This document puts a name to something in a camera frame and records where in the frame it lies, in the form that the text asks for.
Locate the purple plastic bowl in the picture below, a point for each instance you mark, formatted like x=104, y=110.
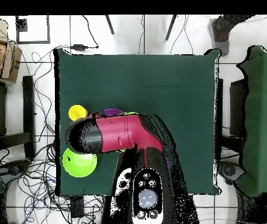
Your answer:
x=111, y=112

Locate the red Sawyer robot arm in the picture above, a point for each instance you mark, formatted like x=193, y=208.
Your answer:
x=123, y=133

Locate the yellow plastic cup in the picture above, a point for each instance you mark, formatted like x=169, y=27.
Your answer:
x=76, y=112

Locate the black power adapter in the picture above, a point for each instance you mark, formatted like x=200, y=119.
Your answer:
x=79, y=47

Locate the black tripod leg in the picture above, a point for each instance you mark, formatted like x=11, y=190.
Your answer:
x=109, y=24
x=171, y=26

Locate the grey stand foot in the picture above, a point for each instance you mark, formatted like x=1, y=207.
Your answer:
x=230, y=171

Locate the person's leg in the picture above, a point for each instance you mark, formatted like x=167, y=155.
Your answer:
x=220, y=32

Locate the black stand foot with knob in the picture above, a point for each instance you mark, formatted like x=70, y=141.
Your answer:
x=14, y=167

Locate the brown cardboard box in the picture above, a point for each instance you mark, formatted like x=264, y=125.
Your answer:
x=9, y=63

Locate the black bench frame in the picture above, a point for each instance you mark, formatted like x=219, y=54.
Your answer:
x=29, y=116

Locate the black square frame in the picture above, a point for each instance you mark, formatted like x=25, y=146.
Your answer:
x=48, y=30

